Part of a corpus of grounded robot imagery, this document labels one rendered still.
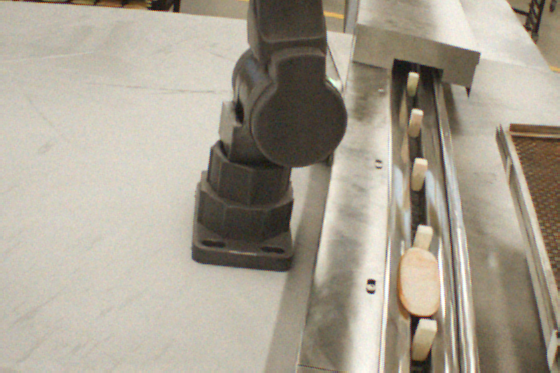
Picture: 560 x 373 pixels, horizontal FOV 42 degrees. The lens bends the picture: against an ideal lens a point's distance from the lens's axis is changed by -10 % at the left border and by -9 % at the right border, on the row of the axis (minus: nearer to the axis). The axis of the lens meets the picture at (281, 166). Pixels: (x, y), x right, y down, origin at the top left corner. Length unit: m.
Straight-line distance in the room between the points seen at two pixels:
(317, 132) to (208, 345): 0.19
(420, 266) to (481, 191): 0.27
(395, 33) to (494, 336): 0.54
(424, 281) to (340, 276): 0.07
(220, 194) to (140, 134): 0.23
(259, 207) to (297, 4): 0.18
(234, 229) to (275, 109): 0.12
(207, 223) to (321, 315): 0.17
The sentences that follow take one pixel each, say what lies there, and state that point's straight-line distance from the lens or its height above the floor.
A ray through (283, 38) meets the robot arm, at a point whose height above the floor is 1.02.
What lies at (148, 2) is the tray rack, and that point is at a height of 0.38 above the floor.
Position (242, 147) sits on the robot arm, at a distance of 0.65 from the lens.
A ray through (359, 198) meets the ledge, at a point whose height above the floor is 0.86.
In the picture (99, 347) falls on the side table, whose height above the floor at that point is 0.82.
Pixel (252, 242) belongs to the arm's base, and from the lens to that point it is 0.68.
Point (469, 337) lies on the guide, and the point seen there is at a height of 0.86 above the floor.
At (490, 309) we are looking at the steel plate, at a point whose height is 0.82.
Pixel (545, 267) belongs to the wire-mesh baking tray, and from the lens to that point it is 0.64.
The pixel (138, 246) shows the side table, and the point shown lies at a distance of 0.68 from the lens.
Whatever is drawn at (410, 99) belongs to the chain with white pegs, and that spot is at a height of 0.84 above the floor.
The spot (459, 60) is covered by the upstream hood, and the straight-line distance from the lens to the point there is 1.09.
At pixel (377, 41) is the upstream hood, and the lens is 1.07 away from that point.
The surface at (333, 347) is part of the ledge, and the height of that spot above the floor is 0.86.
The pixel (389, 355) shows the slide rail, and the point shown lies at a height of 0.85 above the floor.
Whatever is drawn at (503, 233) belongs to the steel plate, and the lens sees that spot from 0.82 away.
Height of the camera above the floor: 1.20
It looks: 26 degrees down
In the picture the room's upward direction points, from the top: 10 degrees clockwise
